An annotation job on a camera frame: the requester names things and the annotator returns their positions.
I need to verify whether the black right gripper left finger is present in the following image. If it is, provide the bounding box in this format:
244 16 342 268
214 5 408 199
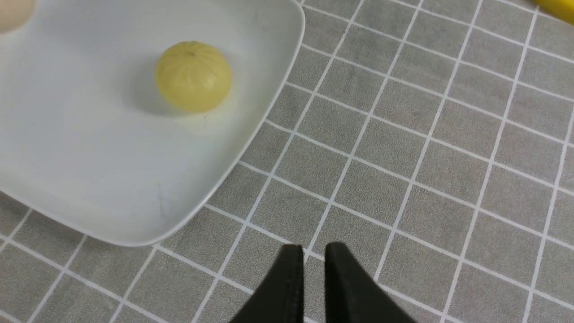
231 244 304 323

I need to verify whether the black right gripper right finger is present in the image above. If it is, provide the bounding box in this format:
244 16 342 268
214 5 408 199
325 242 415 323

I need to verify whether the yellow steamed bun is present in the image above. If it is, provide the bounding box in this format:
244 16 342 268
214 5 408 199
154 41 232 113

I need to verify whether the white steamed bun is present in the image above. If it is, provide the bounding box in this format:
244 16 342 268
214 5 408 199
0 0 36 34

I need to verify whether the white square plate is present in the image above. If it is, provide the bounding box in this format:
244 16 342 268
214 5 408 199
0 0 305 247

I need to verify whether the grey checkered tablecloth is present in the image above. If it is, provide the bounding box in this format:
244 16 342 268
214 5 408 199
1 0 573 323

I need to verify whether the woven bamboo steamer lid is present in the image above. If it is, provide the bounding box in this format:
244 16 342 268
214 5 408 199
534 0 574 25

